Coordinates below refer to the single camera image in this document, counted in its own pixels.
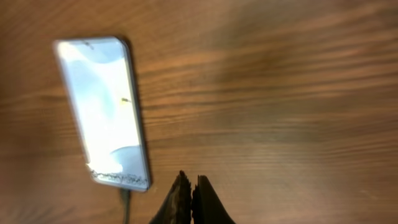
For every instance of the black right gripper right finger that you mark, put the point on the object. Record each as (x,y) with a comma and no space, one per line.
(206,205)

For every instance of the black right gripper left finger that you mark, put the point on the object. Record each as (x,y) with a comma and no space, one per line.
(176,208)

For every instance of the blue Galaxy S24 smartphone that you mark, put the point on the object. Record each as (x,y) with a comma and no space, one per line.
(99,78)

